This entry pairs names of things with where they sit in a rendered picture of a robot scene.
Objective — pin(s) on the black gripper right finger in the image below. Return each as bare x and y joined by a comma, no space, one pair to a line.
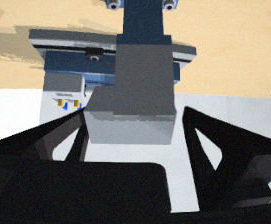
246,158

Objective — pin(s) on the grey metal block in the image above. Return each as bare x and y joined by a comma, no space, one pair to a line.
105,128

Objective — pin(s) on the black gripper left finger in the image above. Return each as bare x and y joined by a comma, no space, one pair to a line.
40,141

